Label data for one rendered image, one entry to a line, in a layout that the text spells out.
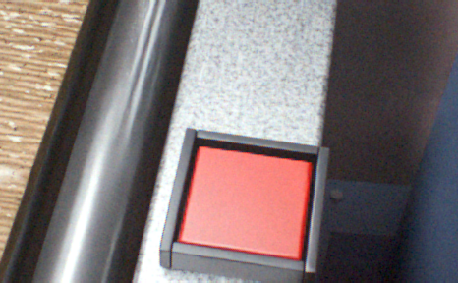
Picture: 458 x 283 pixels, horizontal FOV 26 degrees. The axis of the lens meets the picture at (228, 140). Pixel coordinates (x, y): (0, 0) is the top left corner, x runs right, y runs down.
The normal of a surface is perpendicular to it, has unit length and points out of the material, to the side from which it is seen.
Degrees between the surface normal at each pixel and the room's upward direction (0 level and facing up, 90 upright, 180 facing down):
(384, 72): 0
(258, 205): 0
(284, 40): 0
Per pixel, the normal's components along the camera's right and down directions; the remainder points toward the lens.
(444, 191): -0.80, 0.45
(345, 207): 0.04, -0.61
